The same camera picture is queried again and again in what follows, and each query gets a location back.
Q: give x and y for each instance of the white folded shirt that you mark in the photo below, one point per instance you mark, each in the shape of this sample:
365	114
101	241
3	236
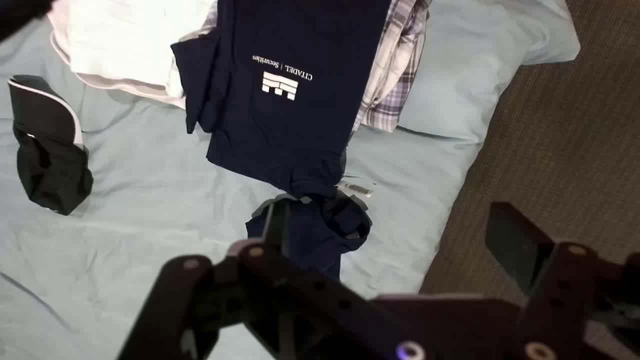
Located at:
126	44

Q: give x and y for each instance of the plaid checked shirt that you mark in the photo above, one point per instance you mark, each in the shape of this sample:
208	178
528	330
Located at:
394	66

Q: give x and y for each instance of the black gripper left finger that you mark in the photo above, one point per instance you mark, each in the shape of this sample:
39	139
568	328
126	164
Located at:
254	284

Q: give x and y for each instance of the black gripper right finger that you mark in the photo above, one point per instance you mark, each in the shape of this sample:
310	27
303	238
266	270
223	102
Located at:
567	287

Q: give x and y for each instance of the navy blue printed shirt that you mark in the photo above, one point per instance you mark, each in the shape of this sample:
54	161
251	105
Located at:
278	83

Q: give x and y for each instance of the crumpled navy blue garment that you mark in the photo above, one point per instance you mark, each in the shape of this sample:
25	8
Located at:
319	229

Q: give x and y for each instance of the small black garment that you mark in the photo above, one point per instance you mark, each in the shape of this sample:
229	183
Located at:
50	161

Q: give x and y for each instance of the light blue bed sheet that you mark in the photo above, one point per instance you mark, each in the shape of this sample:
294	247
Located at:
73	284

